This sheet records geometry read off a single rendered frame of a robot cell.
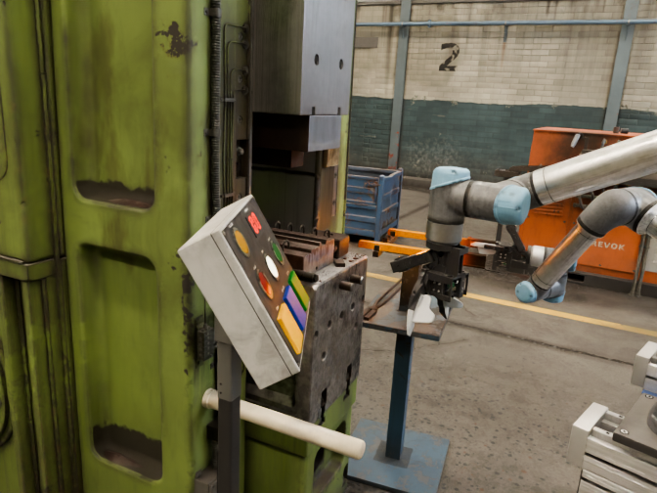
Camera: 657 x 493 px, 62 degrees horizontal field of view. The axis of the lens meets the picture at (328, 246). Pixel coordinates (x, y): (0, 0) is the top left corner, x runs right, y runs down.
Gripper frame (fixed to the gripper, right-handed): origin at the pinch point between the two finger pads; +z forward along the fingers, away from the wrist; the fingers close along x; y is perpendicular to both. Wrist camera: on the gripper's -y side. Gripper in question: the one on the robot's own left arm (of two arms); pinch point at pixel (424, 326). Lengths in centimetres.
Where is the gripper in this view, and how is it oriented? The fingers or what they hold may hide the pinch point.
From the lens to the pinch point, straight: 124.6
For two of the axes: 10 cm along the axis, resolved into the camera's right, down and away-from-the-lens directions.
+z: -0.5, 9.6, 2.6
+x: 6.8, -1.6, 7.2
